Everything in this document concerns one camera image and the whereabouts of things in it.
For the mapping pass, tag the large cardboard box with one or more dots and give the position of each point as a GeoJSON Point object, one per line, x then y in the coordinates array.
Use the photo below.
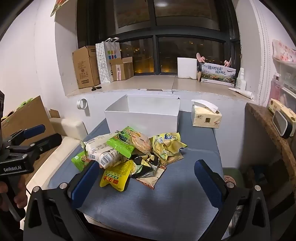
{"type": "Point", "coordinates": [85, 66]}

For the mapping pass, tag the green snack bag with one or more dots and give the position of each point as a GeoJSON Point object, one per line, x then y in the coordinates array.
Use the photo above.
{"type": "Point", "coordinates": [122, 142]}

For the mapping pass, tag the black yellow snack packet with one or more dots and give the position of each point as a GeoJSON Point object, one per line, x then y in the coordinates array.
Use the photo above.
{"type": "Point", "coordinates": [145, 166]}

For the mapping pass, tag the printed landscape box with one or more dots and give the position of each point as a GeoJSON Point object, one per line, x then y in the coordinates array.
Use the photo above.
{"type": "Point", "coordinates": [218, 74]}

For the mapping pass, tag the white storage box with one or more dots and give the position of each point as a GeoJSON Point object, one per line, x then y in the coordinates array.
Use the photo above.
{"type": "Point", "coordinates": [147, 114]}

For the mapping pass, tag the white barcode snack bag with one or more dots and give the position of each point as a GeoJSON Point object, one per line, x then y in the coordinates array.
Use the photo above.
{"type": "Point", "coordinates": [98, 150]}

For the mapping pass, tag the white foam box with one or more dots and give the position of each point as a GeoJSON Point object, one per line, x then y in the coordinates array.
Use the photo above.
{"type": "Point", "coordinates": [187, 68]}

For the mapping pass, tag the white bottle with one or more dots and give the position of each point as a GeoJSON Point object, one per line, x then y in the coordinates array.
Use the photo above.
{"type": "Point", "coordinates": [240, 81]}

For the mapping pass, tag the black glasses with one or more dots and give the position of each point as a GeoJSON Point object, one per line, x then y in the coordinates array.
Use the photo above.
{"type": "Point", "coordinates": [96, 88]}

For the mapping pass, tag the plastic drawer organizer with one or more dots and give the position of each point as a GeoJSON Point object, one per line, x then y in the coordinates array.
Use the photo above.
{"type": "Point", "coordinates": [283, 81]}

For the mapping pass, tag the white black small appliance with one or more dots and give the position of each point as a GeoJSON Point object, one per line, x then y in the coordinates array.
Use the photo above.
{"type": "Point", "coordinates": [282, 125]}

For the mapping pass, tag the small green snack packet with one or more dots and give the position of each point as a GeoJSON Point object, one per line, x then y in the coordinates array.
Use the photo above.
{"type": "Point", "coordinates": [80, 160]}

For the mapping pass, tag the white colourful shopping bag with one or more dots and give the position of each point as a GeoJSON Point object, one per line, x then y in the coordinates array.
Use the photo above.
{"type": "Point", "coordinates": [112, 51]}

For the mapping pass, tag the tissue box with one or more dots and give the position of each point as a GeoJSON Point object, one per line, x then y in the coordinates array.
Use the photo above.
{"type": "Point", "coordinates": [204, 114]}

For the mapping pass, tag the yellow snack bag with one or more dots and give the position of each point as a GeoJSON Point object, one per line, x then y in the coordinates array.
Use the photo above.
{"type": "Point", "coordinates": [167, 144]}

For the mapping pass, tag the brown beige snack packet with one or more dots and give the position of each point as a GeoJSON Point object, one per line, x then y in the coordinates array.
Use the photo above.
{"type": "Point", "coordinates": [151, 181]}

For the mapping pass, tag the white dotted paper bag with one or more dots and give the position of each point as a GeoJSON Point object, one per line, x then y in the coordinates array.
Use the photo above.
{"type": "Point", "coordinates": [102, 63]}

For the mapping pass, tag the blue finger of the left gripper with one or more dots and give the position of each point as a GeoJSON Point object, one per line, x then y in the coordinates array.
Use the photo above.
{"type": "Point", "coordinates": [34, 131]}

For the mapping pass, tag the yellow snack pouch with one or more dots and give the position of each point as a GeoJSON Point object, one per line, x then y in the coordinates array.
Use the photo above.
{"type": "Point", "coordinates": [117, 176]}

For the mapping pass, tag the white tape roll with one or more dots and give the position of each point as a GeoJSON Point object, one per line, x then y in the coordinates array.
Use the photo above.
{"type": "Point", "coordinates": [82, 104]}

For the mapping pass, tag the small open cardboard box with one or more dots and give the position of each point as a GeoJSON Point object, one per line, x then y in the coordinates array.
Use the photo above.
{"type": "Point", "coordinates": [122, 69]}

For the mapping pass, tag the round cracker pack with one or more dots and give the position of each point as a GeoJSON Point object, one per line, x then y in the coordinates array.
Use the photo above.
{"type": "Point", "coordinates": [141, 142]}

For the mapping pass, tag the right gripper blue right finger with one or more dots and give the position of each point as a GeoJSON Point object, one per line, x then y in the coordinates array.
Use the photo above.
{"type": "Point", "coordinates": [211, 182]}

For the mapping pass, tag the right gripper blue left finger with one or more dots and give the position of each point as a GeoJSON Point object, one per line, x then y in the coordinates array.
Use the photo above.
{"type": "Point", "coordinates": [82, 183]}

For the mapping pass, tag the yellow green tea box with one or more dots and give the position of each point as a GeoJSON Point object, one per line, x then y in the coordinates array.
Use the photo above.
{"type": "Point", "coordinates": [288, 113]}

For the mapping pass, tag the flat cardboard piece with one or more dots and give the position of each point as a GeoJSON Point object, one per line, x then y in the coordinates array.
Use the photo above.
{"type": "Point", "coordinates": [30, 115]}

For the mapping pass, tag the blue grey table mat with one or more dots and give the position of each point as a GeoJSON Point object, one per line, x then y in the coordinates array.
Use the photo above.
{"type": "Point", "coordinates": [171, 205]}

